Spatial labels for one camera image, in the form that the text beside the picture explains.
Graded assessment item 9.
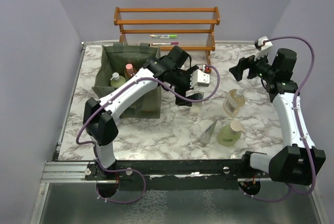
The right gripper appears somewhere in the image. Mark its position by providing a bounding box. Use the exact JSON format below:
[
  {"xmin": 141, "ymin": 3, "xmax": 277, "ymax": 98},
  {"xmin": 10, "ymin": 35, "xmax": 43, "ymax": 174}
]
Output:
[{"xmin": 230, "ymin": 49, "xmax": 277, "ymax": 81}]

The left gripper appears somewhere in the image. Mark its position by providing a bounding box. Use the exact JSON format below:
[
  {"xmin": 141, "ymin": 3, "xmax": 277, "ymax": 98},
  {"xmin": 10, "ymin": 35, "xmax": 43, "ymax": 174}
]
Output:
[{"xmin": 169, "ymin": 66, "xmax": 199, "ymax": 106}]

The amber mouthwash bottle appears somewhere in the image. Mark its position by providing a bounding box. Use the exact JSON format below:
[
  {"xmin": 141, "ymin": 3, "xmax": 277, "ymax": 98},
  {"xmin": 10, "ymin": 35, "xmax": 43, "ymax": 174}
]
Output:
[{"xmin": 223, "ymin": 89, "xmax": 245, "ymax": 117}]

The orange bottle pink cap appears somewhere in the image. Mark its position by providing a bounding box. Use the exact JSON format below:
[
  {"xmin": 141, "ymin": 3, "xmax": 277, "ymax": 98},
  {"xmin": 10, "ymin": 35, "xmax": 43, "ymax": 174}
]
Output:
[{"xmin": 124, "ymin": 63, "xmax": 137, "ymax": 80}]

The green lotion pump bottle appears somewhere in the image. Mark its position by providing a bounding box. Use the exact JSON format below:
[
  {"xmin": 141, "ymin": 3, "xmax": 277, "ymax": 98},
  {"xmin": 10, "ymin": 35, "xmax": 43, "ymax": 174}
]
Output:
[{"xmin": 110, "ymin": 72, "xmax": 126, "ymax": 90}]

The green canvas bag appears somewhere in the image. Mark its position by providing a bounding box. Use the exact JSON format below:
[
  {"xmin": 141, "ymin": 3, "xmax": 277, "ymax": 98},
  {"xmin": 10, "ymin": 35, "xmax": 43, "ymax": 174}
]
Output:
[{"xmin": 91, "ymin": 43, "xmax": 162, "ymax": 120}]

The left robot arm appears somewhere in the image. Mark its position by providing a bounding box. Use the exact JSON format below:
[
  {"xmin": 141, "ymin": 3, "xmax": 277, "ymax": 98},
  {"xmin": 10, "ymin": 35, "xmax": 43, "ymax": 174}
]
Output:
[{"xmin": 83, "ymin": 46, "xmax": 199, "ymax": 180}]

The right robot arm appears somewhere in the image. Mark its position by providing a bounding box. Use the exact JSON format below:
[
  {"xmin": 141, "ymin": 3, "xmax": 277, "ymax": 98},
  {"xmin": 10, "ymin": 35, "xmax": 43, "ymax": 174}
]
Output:
[{"xmin": 229, "ymin": 48, "xmax": 326, "ymax": 185}]

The magenta marker pen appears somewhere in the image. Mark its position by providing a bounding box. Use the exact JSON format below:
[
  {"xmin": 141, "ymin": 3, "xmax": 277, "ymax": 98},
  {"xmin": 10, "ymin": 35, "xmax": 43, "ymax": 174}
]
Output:
[{"xmin": 151, "ymin": 42, "xmax": 178, "ymax": 46}]

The green marker pen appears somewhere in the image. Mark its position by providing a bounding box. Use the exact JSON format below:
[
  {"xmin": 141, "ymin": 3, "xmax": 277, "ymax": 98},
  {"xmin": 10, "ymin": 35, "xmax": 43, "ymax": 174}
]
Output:
[{"xmin": 150, "ymin": 34, "xmax": 177, "ymax": 39}]

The wooden shelf rack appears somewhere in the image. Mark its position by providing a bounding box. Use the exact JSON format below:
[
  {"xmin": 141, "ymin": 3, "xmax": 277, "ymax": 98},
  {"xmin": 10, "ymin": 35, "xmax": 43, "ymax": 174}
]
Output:
[{"xmin": 113, "ymin": 6, "xmax": 220, "ymax": 64}]

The silver foil pouch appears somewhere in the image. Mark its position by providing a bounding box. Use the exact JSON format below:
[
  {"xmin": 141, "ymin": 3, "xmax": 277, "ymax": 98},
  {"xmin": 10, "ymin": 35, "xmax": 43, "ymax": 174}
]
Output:
[{"xmin": 199, "ymin": 120, "xmax": 218, "ymax": 146}]

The green soap pump dispenser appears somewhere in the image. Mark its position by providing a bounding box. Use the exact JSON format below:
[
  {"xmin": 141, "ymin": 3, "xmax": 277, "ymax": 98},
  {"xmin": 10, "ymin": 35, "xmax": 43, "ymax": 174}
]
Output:
[{"xmin": 217, "ymin": 120, "xmax": 246, "ymax": 147}]

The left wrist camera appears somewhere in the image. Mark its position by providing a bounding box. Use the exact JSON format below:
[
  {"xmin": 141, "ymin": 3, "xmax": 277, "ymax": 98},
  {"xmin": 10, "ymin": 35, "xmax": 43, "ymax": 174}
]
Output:
[{"xmin": 190, "ymin": 68, "xmax": 210, "ymax": 88}]

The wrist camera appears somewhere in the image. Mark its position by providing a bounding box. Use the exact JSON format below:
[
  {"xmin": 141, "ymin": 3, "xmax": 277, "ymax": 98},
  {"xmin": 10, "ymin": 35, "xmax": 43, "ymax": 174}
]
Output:
[
  {"xmin": 254, "ymin": 36, "xmax": 273, "ymax": 61},
  {"xmin": 190, "ymin": 68, "xmax": 210, "ymax": 88}
]

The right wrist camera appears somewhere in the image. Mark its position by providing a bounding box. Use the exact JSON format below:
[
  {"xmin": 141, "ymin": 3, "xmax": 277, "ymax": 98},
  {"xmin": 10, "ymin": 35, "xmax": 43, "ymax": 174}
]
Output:
[{"xmin": 254, "ymin": 36, "xmax": 273, "ymax": 61}]

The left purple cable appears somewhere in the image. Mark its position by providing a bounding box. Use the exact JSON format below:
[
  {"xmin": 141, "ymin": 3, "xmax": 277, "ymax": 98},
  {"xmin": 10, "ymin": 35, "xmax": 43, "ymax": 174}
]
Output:
[{"xmin": 75, "ymin": 64, "xmax": 220, "ymax": 204}]

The purple cable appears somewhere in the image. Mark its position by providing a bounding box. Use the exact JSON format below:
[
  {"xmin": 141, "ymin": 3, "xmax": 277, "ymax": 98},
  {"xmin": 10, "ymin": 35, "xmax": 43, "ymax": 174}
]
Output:
[
  {"xmin": 75, "ymin": 64, "xmax": 220, "ymax": 204},
  {"xmin": 238, "ymin": 36, "xmax": 318, "ymax": 203}
]

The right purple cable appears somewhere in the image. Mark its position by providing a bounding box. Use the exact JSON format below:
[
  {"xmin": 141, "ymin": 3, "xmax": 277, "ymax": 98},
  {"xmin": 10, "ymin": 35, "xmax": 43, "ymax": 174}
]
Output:
[{"xmin": 238, "ymin": 36, "xmax": 318, "ymax": 203}]

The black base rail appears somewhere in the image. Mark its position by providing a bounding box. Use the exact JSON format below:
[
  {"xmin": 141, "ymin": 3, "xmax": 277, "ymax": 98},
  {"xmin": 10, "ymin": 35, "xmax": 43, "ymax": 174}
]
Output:
[{"xmin": 85, "ymin": 159, "xmax": 268, "ymax": 196}]

